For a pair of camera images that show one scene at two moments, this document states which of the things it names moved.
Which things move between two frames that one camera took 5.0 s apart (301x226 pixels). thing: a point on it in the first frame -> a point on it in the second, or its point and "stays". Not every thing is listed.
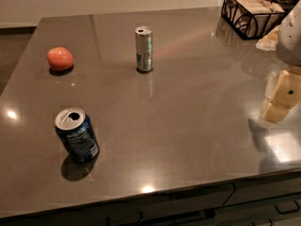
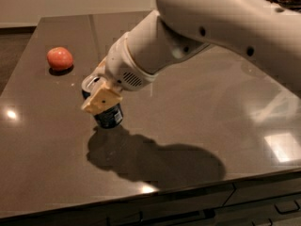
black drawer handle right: [287, 212] stays
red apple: [59, 57] stays
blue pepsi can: [77, 134] -> [105, 120]
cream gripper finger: [286, 95] -> [102, 100]
